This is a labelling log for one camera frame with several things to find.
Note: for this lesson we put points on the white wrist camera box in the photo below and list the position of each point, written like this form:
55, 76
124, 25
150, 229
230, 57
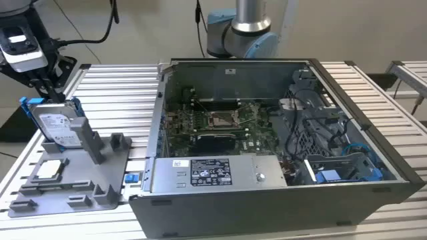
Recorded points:
23, 52

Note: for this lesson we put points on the black RAM slot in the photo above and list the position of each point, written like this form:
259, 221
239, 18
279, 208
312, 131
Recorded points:
216, 101
220, 130

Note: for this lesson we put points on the blue plastic bracket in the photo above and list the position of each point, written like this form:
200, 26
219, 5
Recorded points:
330, 176

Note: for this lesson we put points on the metal slat side table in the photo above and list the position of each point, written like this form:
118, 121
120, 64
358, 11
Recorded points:
410, 72

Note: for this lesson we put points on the CPU socket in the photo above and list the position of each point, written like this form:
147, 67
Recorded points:
222, 121

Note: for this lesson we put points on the green motherboard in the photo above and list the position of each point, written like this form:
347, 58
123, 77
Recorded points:
260, 140

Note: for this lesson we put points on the black box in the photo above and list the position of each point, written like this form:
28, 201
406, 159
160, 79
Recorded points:
380, 81

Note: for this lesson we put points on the black graphics card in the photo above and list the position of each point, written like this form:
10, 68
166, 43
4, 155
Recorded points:
214, 142

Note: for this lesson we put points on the grey parts rack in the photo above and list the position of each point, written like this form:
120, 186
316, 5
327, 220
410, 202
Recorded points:
83, 175

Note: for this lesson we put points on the black antenna rod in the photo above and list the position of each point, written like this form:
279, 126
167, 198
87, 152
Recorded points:
116, 17

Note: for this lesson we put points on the blue case latch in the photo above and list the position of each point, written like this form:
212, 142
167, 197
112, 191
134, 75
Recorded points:
130, 178

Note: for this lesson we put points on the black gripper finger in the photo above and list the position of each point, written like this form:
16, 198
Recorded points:
50, 90

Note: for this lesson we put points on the open black PC case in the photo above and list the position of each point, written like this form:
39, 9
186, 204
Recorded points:
234, 212

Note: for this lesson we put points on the silver power supply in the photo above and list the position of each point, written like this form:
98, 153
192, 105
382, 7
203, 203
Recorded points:
167, 175

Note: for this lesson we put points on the grey metal disk bay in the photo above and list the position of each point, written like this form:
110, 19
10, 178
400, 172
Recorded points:
354, 160

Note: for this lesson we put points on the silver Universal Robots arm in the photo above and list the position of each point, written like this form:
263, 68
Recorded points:
250, 15

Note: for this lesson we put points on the silver CPU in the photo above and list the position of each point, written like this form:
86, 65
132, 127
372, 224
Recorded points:
50, 170

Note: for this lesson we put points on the hard disk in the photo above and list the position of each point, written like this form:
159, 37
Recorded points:
55, 125

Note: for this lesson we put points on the thin metal locking lever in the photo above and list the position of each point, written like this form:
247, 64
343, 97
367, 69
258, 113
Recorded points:
203, 106

